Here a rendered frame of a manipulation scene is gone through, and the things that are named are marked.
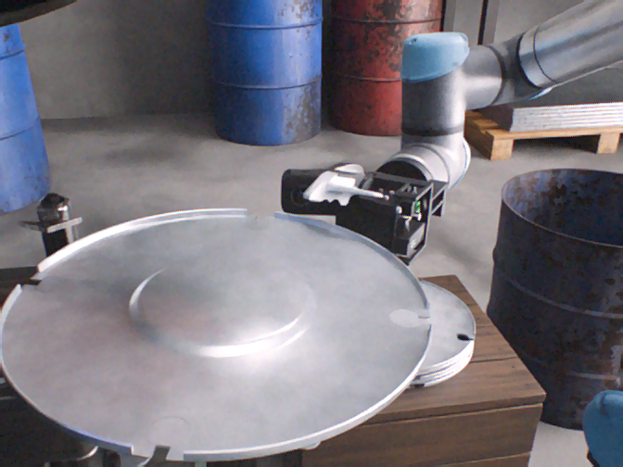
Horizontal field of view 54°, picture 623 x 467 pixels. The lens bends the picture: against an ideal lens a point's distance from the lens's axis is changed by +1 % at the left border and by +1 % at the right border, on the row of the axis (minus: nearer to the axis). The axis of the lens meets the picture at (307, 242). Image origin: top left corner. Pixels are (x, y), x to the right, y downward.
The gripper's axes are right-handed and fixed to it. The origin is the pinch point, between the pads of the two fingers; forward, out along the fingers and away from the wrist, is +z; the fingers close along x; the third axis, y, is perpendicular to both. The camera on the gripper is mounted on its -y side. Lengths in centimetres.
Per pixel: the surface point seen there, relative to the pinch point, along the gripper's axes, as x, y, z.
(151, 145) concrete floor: 66, -190, -187
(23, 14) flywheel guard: -17.5, -30.2, 0.7
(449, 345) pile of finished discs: 35, 4, -45
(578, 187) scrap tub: 27, 15, -116
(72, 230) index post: 0.0, -20.0, 7.3
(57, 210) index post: -2.2, -20.2, 8.4
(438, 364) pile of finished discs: 35, 5, -39
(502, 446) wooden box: 50, 16, -42
